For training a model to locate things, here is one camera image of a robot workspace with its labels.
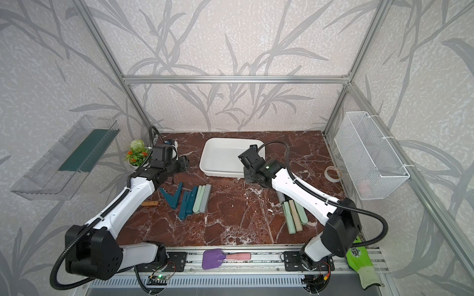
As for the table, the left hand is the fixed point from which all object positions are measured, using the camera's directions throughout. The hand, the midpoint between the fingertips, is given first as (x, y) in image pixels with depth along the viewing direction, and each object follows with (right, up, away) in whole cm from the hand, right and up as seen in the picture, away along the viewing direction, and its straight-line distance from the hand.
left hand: (186, 160), depth 85 cm
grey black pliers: (+45, -19, +5) cm, 49 cm away
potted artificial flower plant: (-25, +3, +4) cm, 26 cm away
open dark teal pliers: (-9, -20, +5) cm, 23 cm away
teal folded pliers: (0, -20, +4) cm, 20 cm away
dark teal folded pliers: (-3, -24, +4) cm, 24 cm away
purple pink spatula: (+14, -40, -9) cm, 43 cm away
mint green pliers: (+47, -26, -2) cm, 54 cm away
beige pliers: (+50, -26, -1) cm, 56 cm away
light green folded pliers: (+4, -20, +4) cm, 21 cm away
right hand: (+30, -5, -3) cm, 31 cm away
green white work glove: (+73, -39, -11) cm, 84 cm away
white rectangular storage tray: (+13, +1, +15) cm, 19 cm away
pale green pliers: (+54, -25, 0) cm, 59 cm away
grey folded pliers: (+8, -19, +5) cm, 21 cm away
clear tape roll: (+74, -11, +14) cm, 77 cm away
